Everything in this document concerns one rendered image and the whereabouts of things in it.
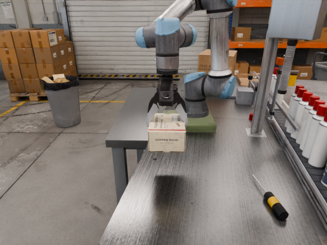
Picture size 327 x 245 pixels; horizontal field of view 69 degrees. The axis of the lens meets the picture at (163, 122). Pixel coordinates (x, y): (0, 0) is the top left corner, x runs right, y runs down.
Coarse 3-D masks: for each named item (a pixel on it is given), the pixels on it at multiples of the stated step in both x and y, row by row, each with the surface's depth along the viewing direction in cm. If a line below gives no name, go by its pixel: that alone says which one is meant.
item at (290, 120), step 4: (256, 76) 176; (272, 96) 131; (276, 100) 125; (276, 104) 122; (280, 104) 119; (280, 108) 115; (284, 112) 109; (288, 116) 105; (288, 120) 103; (292, 120) 101; (292, 124) 98; (296, 128) 94
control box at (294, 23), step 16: (272, 0) 91; (288, 0) 87; (304, 0) 84; (320, 0) 80; (272, 16) 92; (288, 16) 88; (304, 16) 85; (320, 16) 83; (272, 32) 94; (288, 32) 90; (304, 32) 86; (320, 32) 89
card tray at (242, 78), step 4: (236, 76) 224; (240, 76) 224; (244, 76) 224; (240, 80) 214; (244, 80) 214; (248, 80) 214; (252, 80) 214; (256, 80) 214; (240, 84) 202; (244, 84) 202; (248, 84) 202
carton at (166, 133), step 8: (152, 120) 85; (160, 120) 85; (168, 120) 85; (176, 120) 85; (152, 128) 78; (160, 128) 78; (168, 128) 78; (176, 128) 78; (184, 128) 78; (152, 136) 77; (160, 136) 77; (168, 136) 77; (176, 136) 77; (184, 136) 76; (152, 144) 78; (160, 144) 78; (168, 144) 78; (176, 144) 78; (184, 144) 78; (168, 152) 79; (176, 152) 79; (184, 152) 79
